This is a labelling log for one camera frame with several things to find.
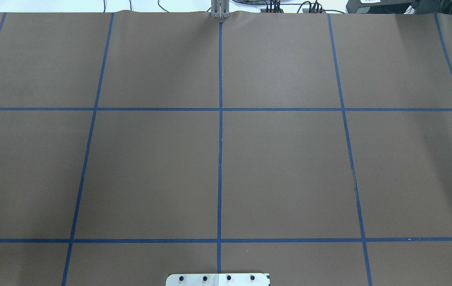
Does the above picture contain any brown paper table mat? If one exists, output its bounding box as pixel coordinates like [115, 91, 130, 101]
[0, 11, 452, 286]

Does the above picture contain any black box top right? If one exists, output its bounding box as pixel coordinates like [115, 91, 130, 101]
[345, 0, 414, 14]

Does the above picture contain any aluminium frame post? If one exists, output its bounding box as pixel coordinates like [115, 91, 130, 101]
[210, 0, 231, 19]

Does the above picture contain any white camera stand pillar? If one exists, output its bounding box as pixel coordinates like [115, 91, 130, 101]
[165, 272, 271, 286]

